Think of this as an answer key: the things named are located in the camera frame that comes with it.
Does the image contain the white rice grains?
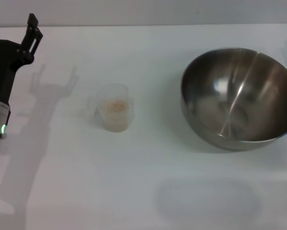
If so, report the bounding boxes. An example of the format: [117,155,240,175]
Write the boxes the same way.
[101,100,130,131]

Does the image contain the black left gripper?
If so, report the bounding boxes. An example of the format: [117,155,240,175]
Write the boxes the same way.
[0,11,44,105]

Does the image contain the clear plastic measuring cup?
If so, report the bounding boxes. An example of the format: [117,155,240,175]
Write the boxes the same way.
[86,83,135,133]

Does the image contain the stainless steel mixing bowl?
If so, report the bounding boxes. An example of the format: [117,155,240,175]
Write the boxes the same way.
[180,47,287,152]

